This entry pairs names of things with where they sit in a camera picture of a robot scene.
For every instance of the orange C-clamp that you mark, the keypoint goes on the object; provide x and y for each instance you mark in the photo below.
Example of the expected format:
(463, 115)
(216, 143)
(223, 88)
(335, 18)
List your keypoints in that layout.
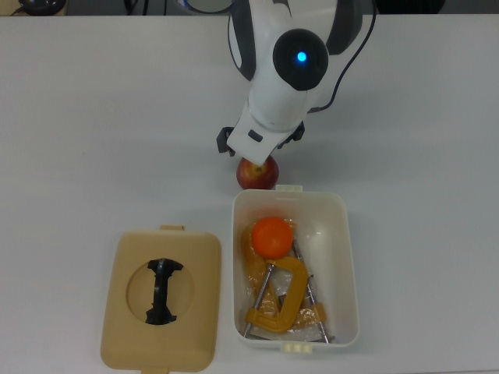
(292, 288)
(319, 311)

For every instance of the black round device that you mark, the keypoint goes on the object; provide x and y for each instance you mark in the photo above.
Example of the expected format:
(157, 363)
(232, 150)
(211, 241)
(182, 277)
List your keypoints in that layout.
(41, 5)

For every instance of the white plastic container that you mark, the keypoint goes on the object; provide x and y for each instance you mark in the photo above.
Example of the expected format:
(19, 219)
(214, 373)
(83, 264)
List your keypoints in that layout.
(343, 272)

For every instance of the orange toy fruit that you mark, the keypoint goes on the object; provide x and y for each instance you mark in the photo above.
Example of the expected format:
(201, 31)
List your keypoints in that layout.
(271, 237)

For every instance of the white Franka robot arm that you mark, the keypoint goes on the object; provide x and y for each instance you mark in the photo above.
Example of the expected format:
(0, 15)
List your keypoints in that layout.
(280, 93)

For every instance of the red toy apple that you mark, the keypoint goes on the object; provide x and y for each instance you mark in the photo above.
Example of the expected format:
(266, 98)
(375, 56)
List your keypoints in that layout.
(255, 177)

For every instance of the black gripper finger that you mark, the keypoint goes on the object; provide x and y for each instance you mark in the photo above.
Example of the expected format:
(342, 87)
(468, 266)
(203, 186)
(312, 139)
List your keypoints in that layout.
(294, 134)
(225, 140)

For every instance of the tan plastic container lid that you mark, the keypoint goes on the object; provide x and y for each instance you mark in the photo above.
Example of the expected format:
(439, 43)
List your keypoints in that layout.
(117, 331)

